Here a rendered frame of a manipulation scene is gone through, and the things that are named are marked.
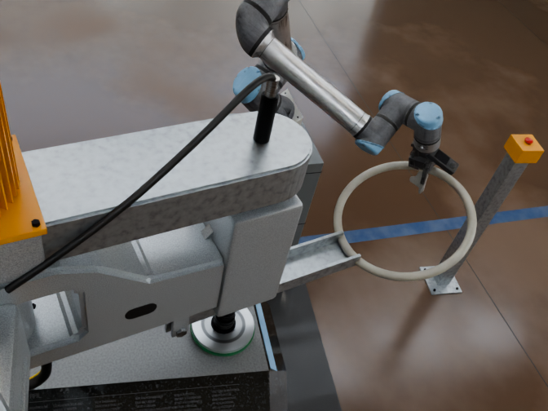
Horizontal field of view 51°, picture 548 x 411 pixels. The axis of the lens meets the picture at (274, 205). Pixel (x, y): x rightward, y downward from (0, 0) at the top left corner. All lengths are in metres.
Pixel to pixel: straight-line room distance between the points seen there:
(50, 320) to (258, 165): 0.66
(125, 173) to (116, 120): 2.86
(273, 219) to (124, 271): 0.38
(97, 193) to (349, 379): 2.07
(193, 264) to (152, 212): 0.29
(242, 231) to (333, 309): 1.86
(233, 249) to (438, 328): 2.09
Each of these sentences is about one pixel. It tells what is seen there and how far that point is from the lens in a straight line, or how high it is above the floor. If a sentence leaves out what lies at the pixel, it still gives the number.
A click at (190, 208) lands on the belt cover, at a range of 1.27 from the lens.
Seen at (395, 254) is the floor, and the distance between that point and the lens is 3.61.
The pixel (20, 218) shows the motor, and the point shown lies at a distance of 1.16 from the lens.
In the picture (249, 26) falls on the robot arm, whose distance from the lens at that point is 1.94.
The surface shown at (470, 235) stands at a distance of 2.03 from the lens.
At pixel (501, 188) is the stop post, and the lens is 3.04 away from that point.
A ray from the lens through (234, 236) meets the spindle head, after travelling 1.42.
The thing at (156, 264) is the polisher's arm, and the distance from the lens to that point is 1.47.
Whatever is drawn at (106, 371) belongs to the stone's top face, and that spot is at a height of 0.83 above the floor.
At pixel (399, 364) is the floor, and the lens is 3.17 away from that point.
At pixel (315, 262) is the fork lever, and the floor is 1.08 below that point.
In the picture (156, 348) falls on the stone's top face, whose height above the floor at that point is 0.83.
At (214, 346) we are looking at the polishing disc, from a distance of 1.95.
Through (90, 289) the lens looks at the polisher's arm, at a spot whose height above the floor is 1.44.
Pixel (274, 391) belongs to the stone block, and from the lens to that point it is 2.05.
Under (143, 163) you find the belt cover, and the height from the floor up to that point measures 1.70.
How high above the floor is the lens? 2.57
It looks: 45 degrees down
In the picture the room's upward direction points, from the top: 14 degrees clockwise
